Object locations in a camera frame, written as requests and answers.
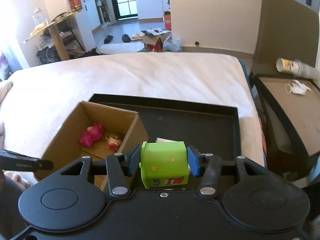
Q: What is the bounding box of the brown-haired doll figurine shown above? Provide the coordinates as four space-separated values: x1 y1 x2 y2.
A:
105 132 123 152

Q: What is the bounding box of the green toy house box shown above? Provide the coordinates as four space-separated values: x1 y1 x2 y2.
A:
140 141 189 189

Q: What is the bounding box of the red plush figurine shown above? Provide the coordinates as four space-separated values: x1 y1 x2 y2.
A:
79 124 104 147

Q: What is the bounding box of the brown cardboard box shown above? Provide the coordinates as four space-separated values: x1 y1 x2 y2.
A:
34 101 149 180

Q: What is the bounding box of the black shallow tray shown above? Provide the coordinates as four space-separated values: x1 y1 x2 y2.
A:
90 94 241 176

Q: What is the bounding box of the pinkish white bed blanket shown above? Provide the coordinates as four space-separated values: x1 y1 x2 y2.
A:
1 52 265 171

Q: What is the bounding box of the black framed side table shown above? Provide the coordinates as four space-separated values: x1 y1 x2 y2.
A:
249 73 319 180

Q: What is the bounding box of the white face mask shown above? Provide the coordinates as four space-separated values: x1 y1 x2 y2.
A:
284 80 312 96

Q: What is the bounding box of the yellow wooden table leg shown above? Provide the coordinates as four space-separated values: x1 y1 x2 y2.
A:
48 25 69 61

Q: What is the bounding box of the round white floor rug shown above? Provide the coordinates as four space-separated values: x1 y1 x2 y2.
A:
99 42 144 54

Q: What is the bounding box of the white plastic bag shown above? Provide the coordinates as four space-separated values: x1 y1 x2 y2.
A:
163 36 182 53

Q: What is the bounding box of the black slipper left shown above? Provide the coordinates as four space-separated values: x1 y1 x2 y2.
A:
104 35 113 44

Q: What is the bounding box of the black slipper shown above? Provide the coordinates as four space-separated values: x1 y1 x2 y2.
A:
121 34 131 43
104 35 113 44

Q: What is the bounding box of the black slipper right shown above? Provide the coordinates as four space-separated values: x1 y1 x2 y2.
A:
121 34 131 43

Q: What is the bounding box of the paper cup on side table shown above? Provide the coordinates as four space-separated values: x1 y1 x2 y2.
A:
276 58 310 78

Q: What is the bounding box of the yellow slipper left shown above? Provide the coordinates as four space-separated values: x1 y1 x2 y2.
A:
131 33 140 41

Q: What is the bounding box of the yellow slipper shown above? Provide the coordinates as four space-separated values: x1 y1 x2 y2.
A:
139 33 146 40
131 33 140 41

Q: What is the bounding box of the open cardboard box on floor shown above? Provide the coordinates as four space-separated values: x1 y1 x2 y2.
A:
142 28 171 52

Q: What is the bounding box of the yellow slipper right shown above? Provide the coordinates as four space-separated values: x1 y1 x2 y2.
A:
139 33 146 40

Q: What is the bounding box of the orange standing box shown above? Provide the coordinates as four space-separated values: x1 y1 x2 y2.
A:
163 11 171 31

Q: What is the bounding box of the large brown cardboard sheet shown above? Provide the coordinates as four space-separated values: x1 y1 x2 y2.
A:
252 0 319 75

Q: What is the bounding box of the red tin can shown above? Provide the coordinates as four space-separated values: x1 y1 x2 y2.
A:
67 0 82 12

